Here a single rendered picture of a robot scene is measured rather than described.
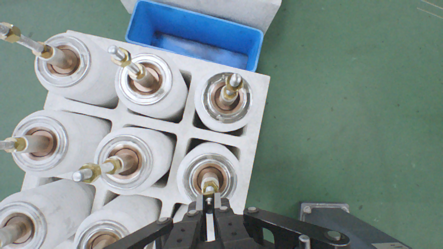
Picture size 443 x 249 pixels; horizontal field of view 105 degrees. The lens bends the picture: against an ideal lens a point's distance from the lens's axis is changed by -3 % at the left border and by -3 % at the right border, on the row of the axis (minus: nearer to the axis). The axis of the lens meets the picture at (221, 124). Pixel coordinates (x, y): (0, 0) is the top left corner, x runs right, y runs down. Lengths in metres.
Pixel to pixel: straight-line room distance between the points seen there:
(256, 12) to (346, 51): 0.36
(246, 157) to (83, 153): 0.26
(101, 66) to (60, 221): 0.23
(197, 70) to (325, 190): 0.49
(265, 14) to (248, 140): 0.28
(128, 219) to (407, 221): 0.78
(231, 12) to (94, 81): 0.32
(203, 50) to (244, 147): 0.33
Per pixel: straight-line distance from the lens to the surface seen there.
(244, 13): 0.47
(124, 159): 0.25
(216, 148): 0.26
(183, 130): 0.33
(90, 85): 0.32
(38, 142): 0.32
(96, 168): 0.21
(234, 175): 0.26
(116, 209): 0.31
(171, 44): 0.57
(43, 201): 0.36
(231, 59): 0.55
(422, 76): 0.88
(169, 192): 0.35
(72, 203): 0.37
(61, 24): 0.73
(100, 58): 0.32
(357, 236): 0.49
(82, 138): 0.32
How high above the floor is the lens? 0.50
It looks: 85 degrees down
